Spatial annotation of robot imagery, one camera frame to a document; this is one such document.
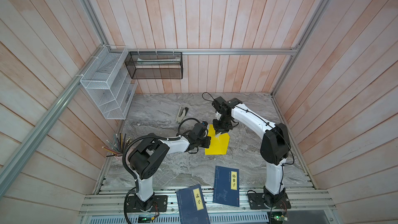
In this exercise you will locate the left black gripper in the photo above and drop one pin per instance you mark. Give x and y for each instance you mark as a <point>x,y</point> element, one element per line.
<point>207,141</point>

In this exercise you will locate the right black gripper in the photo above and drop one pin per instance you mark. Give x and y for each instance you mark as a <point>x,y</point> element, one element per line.
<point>217,129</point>

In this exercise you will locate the yellow envelope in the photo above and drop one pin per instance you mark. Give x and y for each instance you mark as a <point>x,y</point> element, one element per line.
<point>218,144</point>

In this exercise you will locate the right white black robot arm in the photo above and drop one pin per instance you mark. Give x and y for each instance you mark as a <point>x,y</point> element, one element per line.
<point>274,149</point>

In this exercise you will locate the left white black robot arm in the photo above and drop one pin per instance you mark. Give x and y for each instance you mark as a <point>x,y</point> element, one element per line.
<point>145,154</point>

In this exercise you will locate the blue book on table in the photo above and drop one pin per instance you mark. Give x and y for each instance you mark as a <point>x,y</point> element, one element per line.
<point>226,186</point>

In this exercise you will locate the pen holder with pencils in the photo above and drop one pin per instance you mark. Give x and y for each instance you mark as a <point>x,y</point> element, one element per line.
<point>117,146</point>

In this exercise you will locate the black mesh basket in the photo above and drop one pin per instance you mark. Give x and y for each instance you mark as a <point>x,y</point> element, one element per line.
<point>154,65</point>

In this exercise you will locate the blue book on rail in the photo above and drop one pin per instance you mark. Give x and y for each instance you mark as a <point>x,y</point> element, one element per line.
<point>192,207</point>

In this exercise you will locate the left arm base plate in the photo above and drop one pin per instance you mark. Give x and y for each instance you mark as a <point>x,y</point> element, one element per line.
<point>156,203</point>

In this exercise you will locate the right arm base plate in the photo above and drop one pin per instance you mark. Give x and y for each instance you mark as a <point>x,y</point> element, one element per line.
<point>265,200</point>

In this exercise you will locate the aluminium frame rail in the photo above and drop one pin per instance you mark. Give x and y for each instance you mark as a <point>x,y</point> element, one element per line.
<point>209,51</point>

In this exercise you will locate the white wire mesh shelf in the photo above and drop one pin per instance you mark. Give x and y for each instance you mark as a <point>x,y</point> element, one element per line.
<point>109,83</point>

